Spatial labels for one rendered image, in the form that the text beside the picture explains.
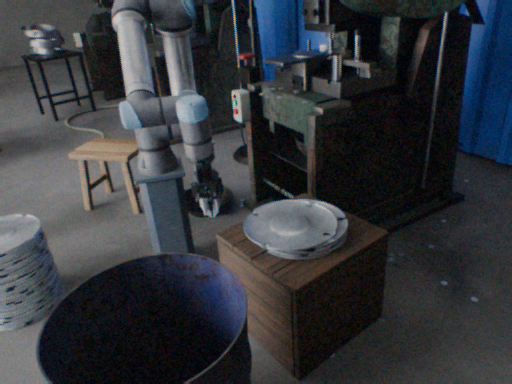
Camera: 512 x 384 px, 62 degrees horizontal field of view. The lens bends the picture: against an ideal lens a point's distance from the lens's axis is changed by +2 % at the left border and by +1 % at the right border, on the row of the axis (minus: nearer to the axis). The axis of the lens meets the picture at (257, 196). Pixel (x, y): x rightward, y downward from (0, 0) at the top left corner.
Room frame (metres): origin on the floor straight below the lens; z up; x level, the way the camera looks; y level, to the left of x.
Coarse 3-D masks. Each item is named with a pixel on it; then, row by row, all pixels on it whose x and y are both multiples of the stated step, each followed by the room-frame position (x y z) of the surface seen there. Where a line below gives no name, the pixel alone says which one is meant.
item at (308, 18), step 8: (312, 0) 1.79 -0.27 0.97; (320, 0) 1.76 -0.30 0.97; (328, 0) 1.74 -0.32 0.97; (336, 0) 1.75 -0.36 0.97; (304, 8) 1.81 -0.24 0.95; (312, 8) 1.77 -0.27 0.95; (320, 8) 1.75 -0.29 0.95; (328, 8) 1.74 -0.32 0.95; (336, 8) 1.75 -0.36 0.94; (344, 8) 1.77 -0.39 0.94; (304, 16) 1.82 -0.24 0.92; (312, 16) 1.77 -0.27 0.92; (320, 16) 1.75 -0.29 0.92; (328, 16) 1.74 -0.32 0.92; (336, 16) 1.75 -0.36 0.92; (344, 16) 1.77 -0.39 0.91; (352, 16) 1.79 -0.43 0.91; (328, 24) 1.74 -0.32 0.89
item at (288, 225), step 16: (272, 208) 1.22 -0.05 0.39; (288, 208) 1.21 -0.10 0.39; (304, 208) 1.20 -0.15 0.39; (320, 208) 1.19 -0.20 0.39; (256, 224) 1.13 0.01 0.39; (272, 224) 1.11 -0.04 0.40; (288, 224) 1.10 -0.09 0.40; (304, 224) 1.09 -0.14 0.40; (320, 224) 1.10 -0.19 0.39; (336, 224) 1.09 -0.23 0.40; (256, 240) 1.04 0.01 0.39; (272, 240) 1.03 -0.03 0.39; (288, 240) 1.02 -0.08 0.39; (304, 240) 1.02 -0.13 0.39; (320, 240) 1.01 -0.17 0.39
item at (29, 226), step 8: (8, 216) 1.45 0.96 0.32; (16, 216) 1.45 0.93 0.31; (32, 216) 1.43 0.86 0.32; (0, 224) 1.40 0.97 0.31; (8, 224) 1.39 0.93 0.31; (16, 224) 1.39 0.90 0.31; (24, 224) 1.38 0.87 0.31; (32, 224) 1.38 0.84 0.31; (40, 224) 1.37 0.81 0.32; (0, 232) 1.33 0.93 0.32; (8, 232) 1.32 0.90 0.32; (16, 232) 1.33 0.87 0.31; (24, 232) 1.32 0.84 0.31; (32, 232) 1.32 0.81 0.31; (0, 240) 1.27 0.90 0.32; (8, 240) 1.28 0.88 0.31; (16, 240) 1.27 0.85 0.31; (0, 248) 1.23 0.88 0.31; (8, 248) 1.23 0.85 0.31
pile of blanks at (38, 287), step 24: (24, 216) 1.45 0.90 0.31; (0, 264) 1.19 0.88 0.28; (24, 264) 1.23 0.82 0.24; (48, 264) 1.31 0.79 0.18; (0, 288) 1.17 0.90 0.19; (24, 288) 1.21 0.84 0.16; (48, 288) 1.28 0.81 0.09; (0, 312) 1.18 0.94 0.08; (24, 312) 1.20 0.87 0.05; (48, 312) 1.24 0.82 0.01
